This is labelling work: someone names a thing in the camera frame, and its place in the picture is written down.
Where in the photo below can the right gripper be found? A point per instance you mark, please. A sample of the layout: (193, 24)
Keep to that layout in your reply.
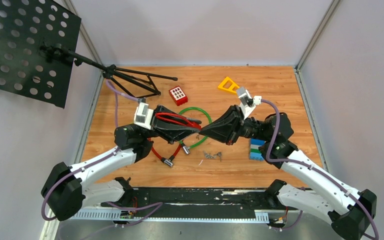
(223, 129)

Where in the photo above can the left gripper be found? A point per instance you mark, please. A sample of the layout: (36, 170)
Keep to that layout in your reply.
(163, 123)

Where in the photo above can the silver keys of green lock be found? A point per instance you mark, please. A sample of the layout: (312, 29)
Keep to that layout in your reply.
(218, 155)

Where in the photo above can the green cable lock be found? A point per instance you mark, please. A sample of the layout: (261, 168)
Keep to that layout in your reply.
(184, 147)

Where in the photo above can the red cable lock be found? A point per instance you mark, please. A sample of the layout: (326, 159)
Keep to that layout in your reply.
(167, 161)

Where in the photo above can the silver keys of red lock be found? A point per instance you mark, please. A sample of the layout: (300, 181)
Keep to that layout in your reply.
(207, 155)

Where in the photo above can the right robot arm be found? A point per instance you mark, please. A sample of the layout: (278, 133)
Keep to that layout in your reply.
(350, 212)

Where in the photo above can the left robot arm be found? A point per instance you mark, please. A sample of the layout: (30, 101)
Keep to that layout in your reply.
(71, 188)

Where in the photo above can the red window toy brick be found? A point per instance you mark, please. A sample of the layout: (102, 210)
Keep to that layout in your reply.
(178, 95)

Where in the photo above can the blue green white brick stack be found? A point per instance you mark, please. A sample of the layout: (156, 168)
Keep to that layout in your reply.
(254, 153)

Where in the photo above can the yellow triangular toy piece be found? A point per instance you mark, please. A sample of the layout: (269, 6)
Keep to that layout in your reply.
(228, 85)

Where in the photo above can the black perforated music stand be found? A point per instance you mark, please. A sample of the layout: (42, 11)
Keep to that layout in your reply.
(47, 70)

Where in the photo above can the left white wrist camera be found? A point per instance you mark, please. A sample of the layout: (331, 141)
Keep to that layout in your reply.
(143, 116)

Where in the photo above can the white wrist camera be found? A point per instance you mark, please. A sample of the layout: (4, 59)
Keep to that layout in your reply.
(247, 102)
(143, 116)

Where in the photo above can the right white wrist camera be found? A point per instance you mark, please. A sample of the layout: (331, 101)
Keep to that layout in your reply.
(247, 102)

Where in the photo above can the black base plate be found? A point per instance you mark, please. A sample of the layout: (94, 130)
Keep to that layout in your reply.
(200, 203)

